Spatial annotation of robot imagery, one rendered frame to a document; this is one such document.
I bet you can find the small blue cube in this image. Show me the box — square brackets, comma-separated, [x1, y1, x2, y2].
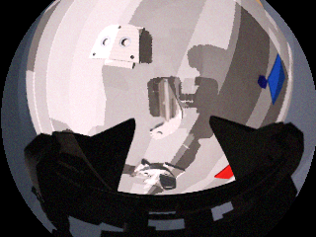
[257, 75, 268, 90]

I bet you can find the red flat plate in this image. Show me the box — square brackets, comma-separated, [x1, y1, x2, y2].
[214, 165, 233, 179]

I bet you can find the blue square plate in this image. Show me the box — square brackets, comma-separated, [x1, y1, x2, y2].
[266, 54, 285, 106]

